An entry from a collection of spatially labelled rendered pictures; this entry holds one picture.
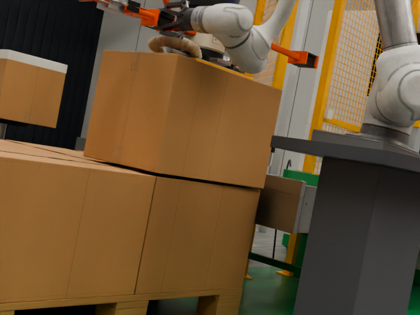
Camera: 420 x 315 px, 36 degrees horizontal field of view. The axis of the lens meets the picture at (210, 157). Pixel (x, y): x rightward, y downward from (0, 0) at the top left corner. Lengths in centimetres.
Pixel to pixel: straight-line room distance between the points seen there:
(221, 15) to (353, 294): 94
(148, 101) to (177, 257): 56
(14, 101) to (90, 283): 212
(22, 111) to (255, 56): 215
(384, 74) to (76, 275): 108
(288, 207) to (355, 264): 66
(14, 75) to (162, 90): 194
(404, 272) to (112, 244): 92
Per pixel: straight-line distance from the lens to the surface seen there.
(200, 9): 218
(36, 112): 411
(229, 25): 208
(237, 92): 241
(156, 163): 216
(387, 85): 192
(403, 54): 193
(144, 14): 230
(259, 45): 219
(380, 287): 210
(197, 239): 239
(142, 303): 227
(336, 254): 208
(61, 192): 193
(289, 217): 261
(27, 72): 406
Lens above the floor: 66
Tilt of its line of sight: 1 degrees down
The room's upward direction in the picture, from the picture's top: 11 degrees clockwise
